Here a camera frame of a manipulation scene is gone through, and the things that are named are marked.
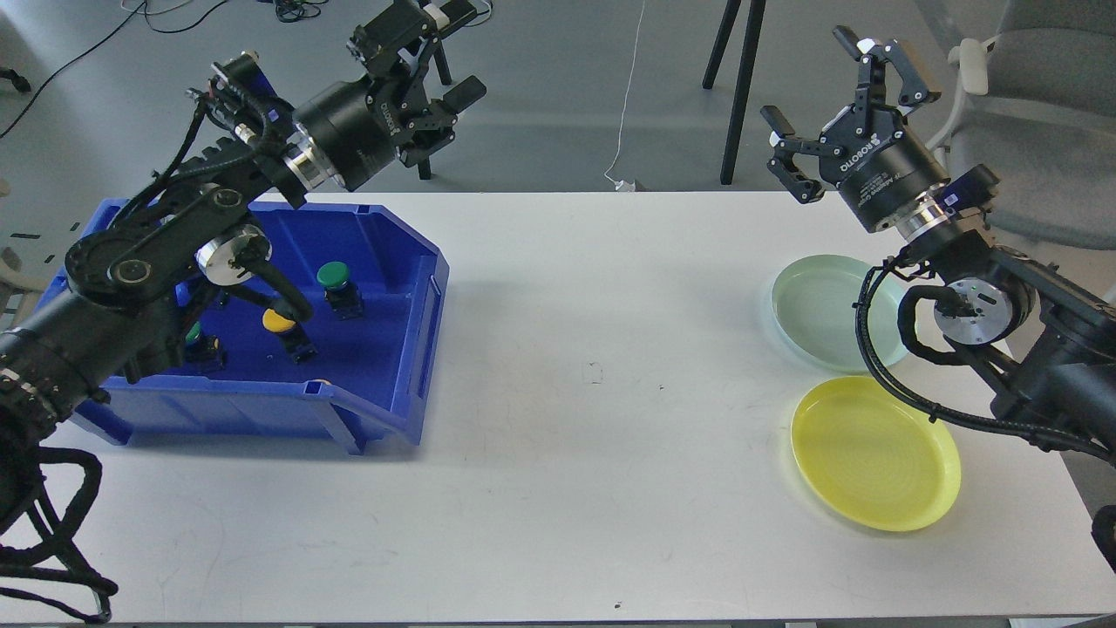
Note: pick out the light green plate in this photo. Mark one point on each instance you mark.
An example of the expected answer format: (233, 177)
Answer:
(811, 303)

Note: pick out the yellow push button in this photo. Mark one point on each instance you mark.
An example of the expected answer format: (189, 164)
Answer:
(295, 341)

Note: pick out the blue plastic bin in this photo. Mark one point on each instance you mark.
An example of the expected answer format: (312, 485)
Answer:
(371, 375)

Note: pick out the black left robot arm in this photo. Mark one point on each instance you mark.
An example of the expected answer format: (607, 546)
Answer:
(135, 288)

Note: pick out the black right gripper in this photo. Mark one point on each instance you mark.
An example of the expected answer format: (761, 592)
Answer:
(885, 170)

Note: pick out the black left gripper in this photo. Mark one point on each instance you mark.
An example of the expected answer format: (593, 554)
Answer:
(352, 130)

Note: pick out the grey office chair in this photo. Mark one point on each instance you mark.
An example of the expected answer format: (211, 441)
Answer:
(1035, 103)

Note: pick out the green push button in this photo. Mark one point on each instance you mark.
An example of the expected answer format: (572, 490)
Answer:
(340, 293)
(204, 353)

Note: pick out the black tripod legs right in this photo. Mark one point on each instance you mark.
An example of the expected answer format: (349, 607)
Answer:
(742, 89)

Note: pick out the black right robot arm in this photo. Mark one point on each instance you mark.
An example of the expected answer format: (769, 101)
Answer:
(1042, 344)

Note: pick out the yellow plate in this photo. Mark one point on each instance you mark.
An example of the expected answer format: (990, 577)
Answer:
(873, 460)

